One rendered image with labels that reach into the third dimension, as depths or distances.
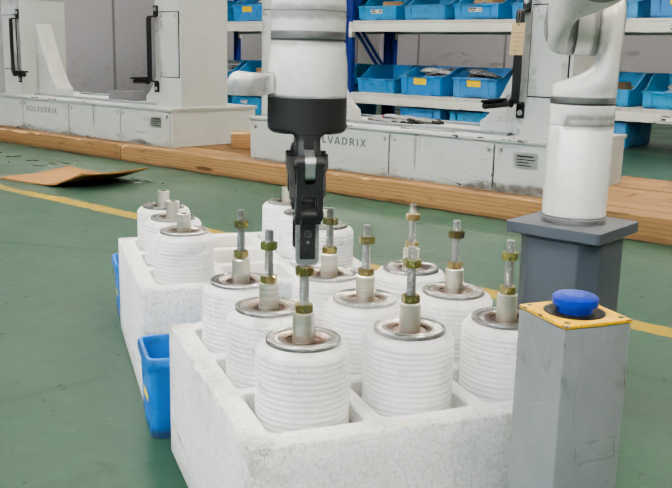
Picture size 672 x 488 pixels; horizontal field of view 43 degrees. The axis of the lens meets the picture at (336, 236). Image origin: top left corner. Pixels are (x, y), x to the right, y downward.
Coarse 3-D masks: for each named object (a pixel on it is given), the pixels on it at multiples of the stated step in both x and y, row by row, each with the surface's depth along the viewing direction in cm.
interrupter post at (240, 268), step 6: (234, 258) 107; (246, 258) 107; (234, 264) 106; (240, 264) 106; (246, 264) 107; (234, 270) 107; (240, 270) 106; (246, 270) 107; (234, 276) 107; (240, 276) 107; (246, 276) 107; (234, 282) 107; (240, 282) 107; (246, 282) 107
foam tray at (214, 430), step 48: (192, 336) 109; (192, 384) 101; (192, 432) 102; (240, 432) 82; (288, 432) 82; (336, 432) 82; (384, 432) 83; (432, 432) 85; (480, 432) 87; (192, 480) 104; (240, 480) 82; (288, 480) 80; (336, 480) 82; (384, 480) 84; (432, 480) 86; (480, 480) 88
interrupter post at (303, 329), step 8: (312, 312) 86; (296, 320) 85; (304, 320) 85; (312, 320) 85; (296, 328) 85; (304, 328) 85; (312, 328) 85; (296, 336) 85; (304, 336) 85; (312, 336) 86
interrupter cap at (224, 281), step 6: (216, 276) 109; (222, 276) 109; (228, 276) 109; (252, 276) 110; (258, 276) 109; (210, 282) 107; (216, 282) 106; (222, 282) 106; (228, 282) 107; (252, 282) 108; (258, 282) 107; (222, 288) 105; (228, 288) 104; (234, 288) 104; (240, 288) 104; (246, 288) 104; (252, 288) 104; (258, 288) 105
